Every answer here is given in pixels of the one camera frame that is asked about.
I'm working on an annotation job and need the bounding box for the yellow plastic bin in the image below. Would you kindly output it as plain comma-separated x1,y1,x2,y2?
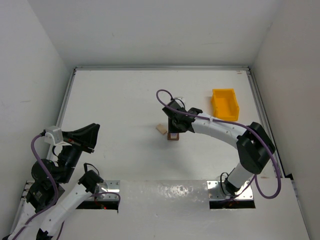
211,88,240,122

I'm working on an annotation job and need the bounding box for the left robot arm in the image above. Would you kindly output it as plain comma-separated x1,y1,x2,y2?
4,123,104,240

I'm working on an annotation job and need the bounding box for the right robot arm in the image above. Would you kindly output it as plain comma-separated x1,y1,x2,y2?
162,99,276,196

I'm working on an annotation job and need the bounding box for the brown rectangular wood block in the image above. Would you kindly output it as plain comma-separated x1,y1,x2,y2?
167,133,180,141

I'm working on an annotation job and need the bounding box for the beige flat wood plank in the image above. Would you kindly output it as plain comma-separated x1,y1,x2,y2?
156,124,168,135

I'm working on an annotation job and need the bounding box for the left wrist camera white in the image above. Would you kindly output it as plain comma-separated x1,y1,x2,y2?
44,126,71,146

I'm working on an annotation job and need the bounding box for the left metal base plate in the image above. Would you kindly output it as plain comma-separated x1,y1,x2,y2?
87,180,121,202

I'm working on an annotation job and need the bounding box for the metal base plate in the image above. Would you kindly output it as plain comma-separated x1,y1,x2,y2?
206,180,254,202
87,180,121,202

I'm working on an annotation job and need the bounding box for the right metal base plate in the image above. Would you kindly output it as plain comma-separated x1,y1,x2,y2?
206,180,254,202

